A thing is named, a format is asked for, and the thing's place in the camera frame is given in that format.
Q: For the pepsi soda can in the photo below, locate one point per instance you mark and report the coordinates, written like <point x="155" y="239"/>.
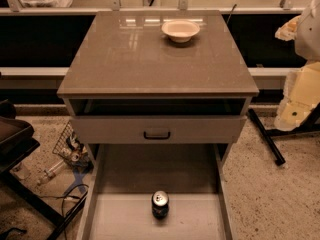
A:
<point x="160" y="204"/>

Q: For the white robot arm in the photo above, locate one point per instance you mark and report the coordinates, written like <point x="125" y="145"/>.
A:
<point x="302" y="87"/>

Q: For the top drawer front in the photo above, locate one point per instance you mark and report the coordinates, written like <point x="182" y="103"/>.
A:
<point x="184" y="129"/>

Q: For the grey cabinet with counter top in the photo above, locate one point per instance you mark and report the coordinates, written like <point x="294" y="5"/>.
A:
<point x="126" y="66"/>

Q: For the open middle drawer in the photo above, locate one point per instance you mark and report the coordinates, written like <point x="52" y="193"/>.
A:
<point x="118" y="206"/>

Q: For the white paper bowl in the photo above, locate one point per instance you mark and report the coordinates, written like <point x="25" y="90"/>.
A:
<point x="180" y="31"/>

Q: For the blue tape cross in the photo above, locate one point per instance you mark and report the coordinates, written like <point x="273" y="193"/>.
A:
<point x="78" y="183"/>

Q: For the clear plastic bottle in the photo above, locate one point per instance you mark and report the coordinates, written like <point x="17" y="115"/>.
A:
<point x="52" y="172"/>

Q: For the black drawer handle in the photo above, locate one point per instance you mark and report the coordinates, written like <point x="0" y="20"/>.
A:
<point x="164" y="136"/>

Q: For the wire basket with items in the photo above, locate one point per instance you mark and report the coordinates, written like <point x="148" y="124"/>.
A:
<point x="70" y="149"/>

